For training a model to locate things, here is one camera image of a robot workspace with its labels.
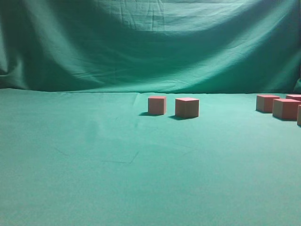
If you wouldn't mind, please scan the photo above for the pink cube placed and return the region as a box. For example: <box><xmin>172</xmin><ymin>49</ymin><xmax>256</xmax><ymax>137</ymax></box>
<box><xmin>148</xmin><ymin>96</ymin><xmax>166</xmax><ymax>115</ymax></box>
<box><xmin>175</xmin><ymin>97</ymin><xmax>199</xmax><ymax>118</ymax></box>

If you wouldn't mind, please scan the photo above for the green cloth backdrop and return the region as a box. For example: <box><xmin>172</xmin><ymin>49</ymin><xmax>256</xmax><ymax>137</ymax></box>
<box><xmin>0</xmin><ymin>0</ymin><xmax>301</xmax><ymax>226</ymax></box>

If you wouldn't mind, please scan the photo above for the pink cube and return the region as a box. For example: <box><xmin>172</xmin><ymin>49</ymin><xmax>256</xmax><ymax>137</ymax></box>
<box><xmin>297</xmin><ymin>105</ymin><xmax>301</xmax><ymax>126</ymax></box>
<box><xmin>286</xmin><ymin>94</ymin><xmax>301</xmax><ymax>101</ymax></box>
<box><xmin>256</xmin><ymin>95</ymin><xmax>280</xmax><ymax>113</ymax></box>
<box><xmin>272</xmin><ymin>98</ymin><xmax>301</xmax><ymax>121</ymax></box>

